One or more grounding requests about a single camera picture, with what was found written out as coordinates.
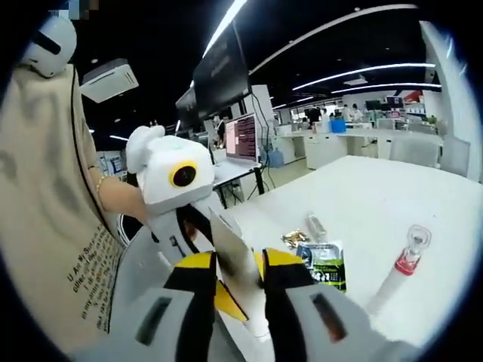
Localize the red white display shelf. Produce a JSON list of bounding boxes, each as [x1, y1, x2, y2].
[[384, 96, 424, 118]]

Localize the large computer monitor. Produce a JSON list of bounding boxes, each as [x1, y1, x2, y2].
[[224, 112, 262, 164]]

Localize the grey office chair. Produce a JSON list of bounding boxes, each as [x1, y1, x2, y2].
[[112, 213, 178, 314]]

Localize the green black skincare sachet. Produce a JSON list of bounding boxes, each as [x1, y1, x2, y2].
[[301, 259, 347, 295]]

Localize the white skincare tube red collar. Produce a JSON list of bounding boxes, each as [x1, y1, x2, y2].
[[366, 223, 433, 318]]

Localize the clear skincare bottle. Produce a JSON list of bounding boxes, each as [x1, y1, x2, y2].
[[304, 211, 328, 243]]

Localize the blue water jug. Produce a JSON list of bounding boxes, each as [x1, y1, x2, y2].
[[268, 147, 286, 169]]

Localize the black device cable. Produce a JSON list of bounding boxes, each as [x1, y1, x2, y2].
[[70, 71, 105, 213]]

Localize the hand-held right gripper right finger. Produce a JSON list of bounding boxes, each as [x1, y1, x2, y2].
[[262, 247, 416, 362]]

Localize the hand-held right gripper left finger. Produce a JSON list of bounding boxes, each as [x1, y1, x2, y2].
[[73, 251, 220, 362]]

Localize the gold skincare sachet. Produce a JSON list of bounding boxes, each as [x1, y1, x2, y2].
[[281, 229, 312, 248]]

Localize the plain white skincare tube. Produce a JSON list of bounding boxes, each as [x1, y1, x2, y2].
[[208, 205, 272, 342]]

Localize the grey chair back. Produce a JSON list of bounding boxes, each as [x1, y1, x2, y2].
[[388, 135, 441, 167], [439, 135, 471, 179]]

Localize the hanging cables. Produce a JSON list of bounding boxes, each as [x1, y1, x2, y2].
[[250, 90, 277, 189]]

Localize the long white counter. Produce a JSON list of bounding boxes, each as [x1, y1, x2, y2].
[[271, 127, 445, 171]]

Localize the person's beige printed shirt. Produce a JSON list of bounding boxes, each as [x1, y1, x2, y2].
[[0, 62, 130, 352]]

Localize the ceiling air conditioner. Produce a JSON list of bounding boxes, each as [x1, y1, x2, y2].
[[78, 58, 141, 104]]

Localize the white monitor desk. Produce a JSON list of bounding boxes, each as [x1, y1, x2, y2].
[[211, 160, 266, 210]]

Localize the black overhead screen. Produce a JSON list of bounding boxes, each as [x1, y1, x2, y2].
[[175, 20, 252, 122]]

